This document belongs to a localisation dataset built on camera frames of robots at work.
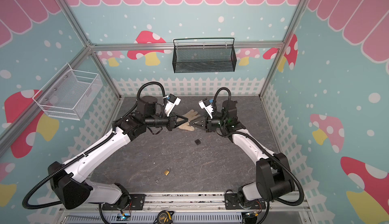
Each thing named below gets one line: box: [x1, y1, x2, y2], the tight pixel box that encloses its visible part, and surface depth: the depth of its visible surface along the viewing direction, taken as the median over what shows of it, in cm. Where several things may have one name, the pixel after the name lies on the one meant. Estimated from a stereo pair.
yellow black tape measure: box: [152, 210, 175, 224], surface depth 70 cm
